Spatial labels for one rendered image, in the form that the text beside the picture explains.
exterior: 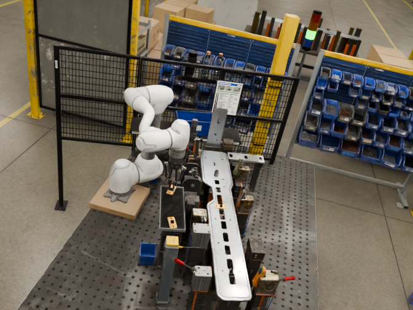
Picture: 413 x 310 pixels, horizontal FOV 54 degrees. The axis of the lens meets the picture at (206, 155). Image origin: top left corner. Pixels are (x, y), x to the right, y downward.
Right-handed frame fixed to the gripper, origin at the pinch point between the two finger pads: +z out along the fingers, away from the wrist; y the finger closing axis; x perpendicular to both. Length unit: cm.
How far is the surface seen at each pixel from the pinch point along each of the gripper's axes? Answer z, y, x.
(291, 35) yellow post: -64, 45, 136
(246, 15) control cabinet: 56, -45, 702
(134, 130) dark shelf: 20, -53, 80
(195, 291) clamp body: 30, 30, -43
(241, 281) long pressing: 24, 52, -33
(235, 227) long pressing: 23.6, 41.3, 6.0
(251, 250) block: 21, 54, -12
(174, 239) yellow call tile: 7.7, 12.6, -34.0
